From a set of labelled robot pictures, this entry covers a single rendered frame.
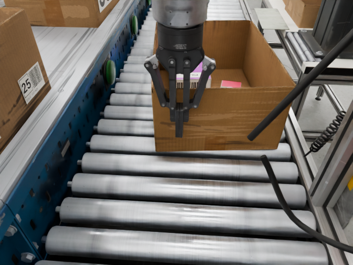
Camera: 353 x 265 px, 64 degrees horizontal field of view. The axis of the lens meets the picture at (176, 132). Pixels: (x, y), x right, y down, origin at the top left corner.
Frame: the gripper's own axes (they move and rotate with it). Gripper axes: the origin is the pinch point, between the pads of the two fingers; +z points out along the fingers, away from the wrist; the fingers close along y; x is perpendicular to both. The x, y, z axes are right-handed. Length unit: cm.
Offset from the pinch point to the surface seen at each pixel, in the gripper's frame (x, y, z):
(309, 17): 85, 52, 5
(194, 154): 2.7, 3.5, 12.5
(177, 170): -3.4, -0.1, 11.6
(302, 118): 118, 81, 85
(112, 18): 50, -26, -4
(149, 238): -20.7, -4.0, 10.4
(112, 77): 25.2, -21.0, 4.7
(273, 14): 102, 41, 10
